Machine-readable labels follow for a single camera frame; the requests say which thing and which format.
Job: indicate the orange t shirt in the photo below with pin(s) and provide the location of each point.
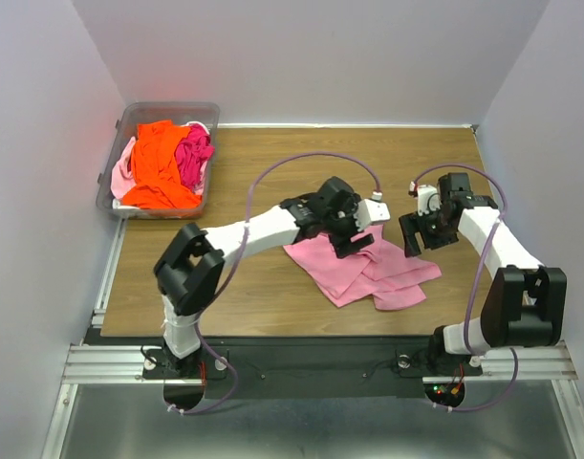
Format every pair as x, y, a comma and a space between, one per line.
158, 183

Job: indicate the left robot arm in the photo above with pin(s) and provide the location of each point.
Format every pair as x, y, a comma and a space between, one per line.
189, 271

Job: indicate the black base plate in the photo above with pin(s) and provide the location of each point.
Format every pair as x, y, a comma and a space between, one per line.
303, 368

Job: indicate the light pink t shirt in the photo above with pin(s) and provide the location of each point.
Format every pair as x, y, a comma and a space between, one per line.
122, 178

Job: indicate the magenta t shirt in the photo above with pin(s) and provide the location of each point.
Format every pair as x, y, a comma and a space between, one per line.
192, 155

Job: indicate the aluminium frame rail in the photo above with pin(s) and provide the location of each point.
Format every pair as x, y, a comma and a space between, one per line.
124, 364

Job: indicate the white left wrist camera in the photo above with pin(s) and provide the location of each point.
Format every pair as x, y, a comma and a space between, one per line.
371, 212

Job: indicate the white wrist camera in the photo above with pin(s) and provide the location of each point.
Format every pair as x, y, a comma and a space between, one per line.
371, 212
427, 197

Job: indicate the clear plastic bin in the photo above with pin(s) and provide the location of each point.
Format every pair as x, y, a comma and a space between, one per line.
180, 112

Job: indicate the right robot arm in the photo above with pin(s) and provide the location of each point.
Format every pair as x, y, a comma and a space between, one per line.
525, 302

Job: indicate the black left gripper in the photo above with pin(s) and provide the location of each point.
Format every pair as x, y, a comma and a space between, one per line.
345, 246

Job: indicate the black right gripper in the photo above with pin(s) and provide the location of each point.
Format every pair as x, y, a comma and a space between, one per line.
409, 224

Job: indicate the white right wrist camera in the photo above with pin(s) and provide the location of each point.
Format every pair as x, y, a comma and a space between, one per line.
427, 197

